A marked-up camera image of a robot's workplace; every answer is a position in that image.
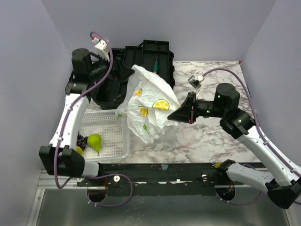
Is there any green fake pear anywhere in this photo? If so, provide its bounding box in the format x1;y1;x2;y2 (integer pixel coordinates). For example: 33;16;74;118
87;134;102;153

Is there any green handled screwdriver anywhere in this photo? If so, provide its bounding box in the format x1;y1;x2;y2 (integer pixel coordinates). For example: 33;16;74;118
152;55;158;74

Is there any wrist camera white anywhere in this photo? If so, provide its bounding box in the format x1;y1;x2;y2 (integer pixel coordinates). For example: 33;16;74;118
92;37;110;62
188;75;205;96

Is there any white perforated plastic basket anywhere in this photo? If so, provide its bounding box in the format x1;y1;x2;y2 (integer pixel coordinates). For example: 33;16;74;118
79;109;130;162

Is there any black plastic toolbox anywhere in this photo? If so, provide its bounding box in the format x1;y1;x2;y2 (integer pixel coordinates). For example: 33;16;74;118
91;39;176;111

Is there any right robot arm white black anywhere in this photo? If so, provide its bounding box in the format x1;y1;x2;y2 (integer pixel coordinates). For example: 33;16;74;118
168;83;301;209

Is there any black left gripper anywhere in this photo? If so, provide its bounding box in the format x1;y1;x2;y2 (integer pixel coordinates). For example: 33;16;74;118
88;50;134;82

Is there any black fake grape bunch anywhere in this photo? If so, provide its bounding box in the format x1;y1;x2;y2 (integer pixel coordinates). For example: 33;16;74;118
77;133;88;150

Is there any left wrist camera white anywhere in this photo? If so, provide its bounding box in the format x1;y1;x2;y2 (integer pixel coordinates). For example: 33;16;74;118
92;37;110;62

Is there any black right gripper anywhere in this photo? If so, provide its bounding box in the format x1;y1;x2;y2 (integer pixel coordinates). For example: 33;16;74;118
168;91;226;123

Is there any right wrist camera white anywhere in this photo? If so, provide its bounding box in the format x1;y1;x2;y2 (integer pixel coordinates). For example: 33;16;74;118
188;75;205;96

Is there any white plastic bag lemon print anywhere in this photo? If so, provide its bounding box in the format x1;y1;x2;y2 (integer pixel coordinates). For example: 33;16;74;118
115;65;180;144

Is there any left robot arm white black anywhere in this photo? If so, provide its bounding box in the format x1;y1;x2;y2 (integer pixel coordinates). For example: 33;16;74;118
39;48;134;186

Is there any yellow green fake mango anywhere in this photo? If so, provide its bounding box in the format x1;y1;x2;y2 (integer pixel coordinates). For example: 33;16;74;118
76;146;83;155

